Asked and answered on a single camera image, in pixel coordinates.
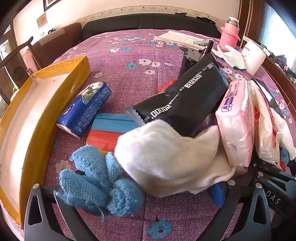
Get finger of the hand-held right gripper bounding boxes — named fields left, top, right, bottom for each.
left=251, top=160, right=296, bottom=186

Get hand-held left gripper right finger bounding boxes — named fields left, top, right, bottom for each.
left=201, top=179, right=272, bottom=241

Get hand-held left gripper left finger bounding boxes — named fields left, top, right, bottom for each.
left=24, top=183, right=97, bottom=241

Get light blue knitted item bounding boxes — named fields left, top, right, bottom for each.
left=54, top=146, right=144, bottom=218

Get white plastic bag red print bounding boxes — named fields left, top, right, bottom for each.
left=247, top=80, right=296, bottom=167

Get pink tissue pack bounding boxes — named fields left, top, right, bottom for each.
left=215, top=77, right=255, bottom=168

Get white fluffy cloth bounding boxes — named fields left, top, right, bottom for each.
left=114, top=119, right=236, bottom=198

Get rainbow striped sponge pack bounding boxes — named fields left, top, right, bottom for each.
left=87, top=113, right=139, bottom=154

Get blue tissue pack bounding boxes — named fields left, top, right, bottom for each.
left=56, top=81, right=113, bottom=139

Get yellow cardboard box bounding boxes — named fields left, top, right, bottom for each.
left=0, top=56, right=91, bottom=229

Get black printed packet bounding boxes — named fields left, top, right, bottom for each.
left=125, top=56, right=230, bottom=137

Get pile of windowsill items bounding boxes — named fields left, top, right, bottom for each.
left=264, top=46, right=296, bottom=80

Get white plastic tub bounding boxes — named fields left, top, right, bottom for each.
left=240, top=36, right=266, bottom=76

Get white work glove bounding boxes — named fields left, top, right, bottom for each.
left=211, top=44, right=246, bottom=70

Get purple floral tablecloth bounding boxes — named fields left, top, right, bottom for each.
left=44, top=29, right=296, bottom=241

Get pink bottle with knit sleeve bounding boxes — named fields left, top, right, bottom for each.
left=219, top=16, right=241, bottom=48

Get white printed booklet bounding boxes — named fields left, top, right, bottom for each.
left=154, top=30, right=210, bottom=49

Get black bag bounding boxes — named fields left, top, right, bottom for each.
left=196, top=16, right=216, bottom=25

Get brown upholstered chair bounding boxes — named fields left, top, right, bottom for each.
left=31, top=22, right=82, bottom=72

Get dark wooden chair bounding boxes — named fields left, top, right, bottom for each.
left=0, top=36, right=44, bottom=77

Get black sofa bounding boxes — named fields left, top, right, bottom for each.
left=83, top=13, right=221, bottom=40

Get black device with cables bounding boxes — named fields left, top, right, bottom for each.
left=179, top=39, right=222, bottom=77

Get small wall plaque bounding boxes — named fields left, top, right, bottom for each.
left=37, top=13, right=48, bottom=29

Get framed wall painting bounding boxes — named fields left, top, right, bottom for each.
left=43, top=0, right=62, bottom=12

